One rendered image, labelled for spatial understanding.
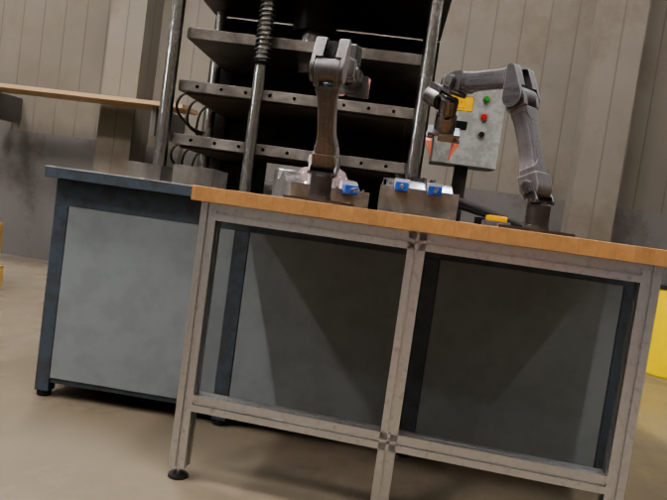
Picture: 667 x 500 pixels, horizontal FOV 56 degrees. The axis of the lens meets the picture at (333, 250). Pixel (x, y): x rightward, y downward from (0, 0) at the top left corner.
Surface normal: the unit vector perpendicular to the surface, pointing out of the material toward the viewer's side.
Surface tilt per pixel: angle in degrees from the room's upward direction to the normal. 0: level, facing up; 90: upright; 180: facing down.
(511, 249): 90
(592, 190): 90
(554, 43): 90
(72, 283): 90
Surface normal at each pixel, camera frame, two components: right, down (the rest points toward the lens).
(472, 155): -0.09, 0.05
